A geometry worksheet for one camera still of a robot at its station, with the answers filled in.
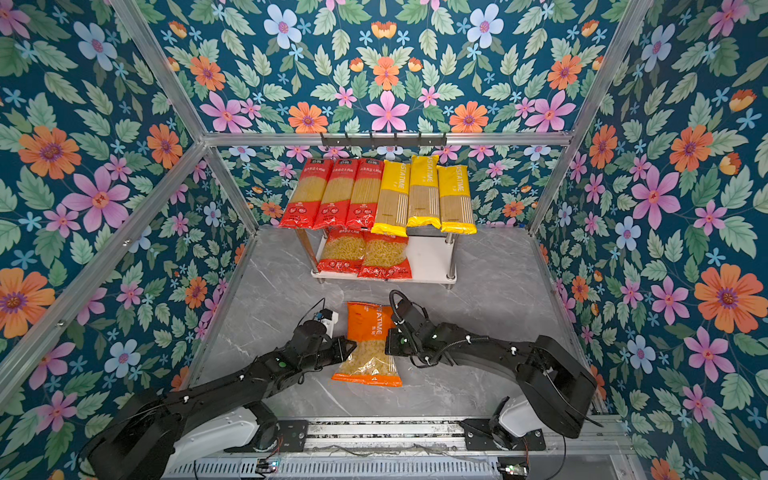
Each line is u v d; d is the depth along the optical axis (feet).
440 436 2.46
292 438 2.41
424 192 2.58
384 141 3.06
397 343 2.41
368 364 2.62
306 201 2.50
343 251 3.24
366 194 2.56
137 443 1.33
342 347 2.44
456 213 2.41
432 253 3.46
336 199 2.51
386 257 3.23
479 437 2.40
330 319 2.59
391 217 2.36
